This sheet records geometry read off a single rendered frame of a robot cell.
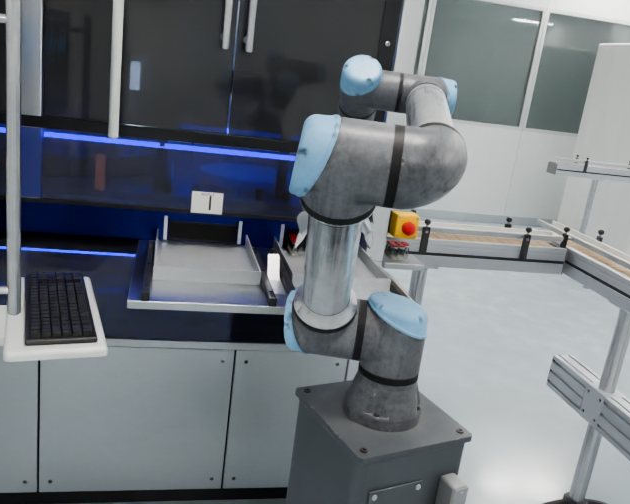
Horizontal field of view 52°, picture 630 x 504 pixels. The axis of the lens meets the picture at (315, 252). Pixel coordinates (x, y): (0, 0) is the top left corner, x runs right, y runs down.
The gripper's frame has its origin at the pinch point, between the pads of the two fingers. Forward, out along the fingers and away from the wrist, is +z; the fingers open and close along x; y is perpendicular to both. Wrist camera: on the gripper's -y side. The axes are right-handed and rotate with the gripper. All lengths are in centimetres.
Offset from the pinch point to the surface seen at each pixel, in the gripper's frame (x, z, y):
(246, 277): -33.8, -6.6, -26.2
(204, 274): -41.9, -4.4, -20.4
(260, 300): -26.5, 0.8, -23.1
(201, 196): -54, -31, -26
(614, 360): 50, -21, -112
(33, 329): -61, 21, 5
